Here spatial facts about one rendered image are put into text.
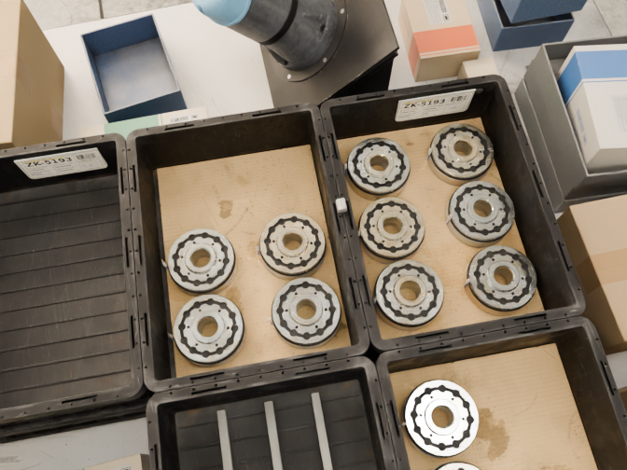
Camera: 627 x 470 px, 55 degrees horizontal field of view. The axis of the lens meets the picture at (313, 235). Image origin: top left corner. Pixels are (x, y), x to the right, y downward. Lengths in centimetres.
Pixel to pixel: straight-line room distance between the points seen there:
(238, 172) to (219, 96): 28
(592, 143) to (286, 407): 64
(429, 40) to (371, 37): 22
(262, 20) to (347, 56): 16
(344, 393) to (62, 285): 46
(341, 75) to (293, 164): 18
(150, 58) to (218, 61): 14
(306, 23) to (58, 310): 62
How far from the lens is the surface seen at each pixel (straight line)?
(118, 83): 132
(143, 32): 135
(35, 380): 99
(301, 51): 110
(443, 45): 125
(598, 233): 103
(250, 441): 90
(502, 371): 94
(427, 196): 100
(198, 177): 102
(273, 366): 80
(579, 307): 89
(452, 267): 97
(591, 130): 108
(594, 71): 114
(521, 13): 128
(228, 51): 132
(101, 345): 97
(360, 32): 108
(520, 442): 94
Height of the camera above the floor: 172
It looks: 68 degrees down
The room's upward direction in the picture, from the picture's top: straight up
